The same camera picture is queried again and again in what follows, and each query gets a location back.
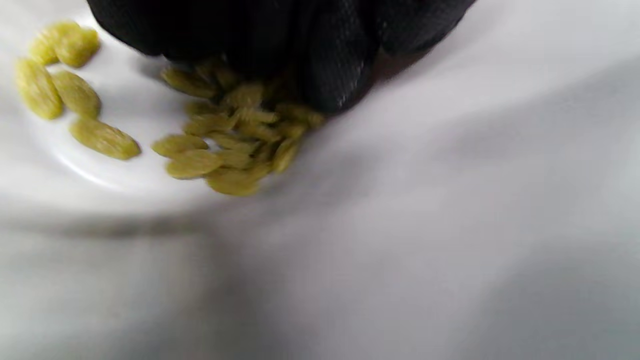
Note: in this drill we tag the pile of green raisins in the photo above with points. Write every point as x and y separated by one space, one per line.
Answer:
235 125

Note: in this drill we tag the person's left hand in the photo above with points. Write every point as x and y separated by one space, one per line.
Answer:
280 30

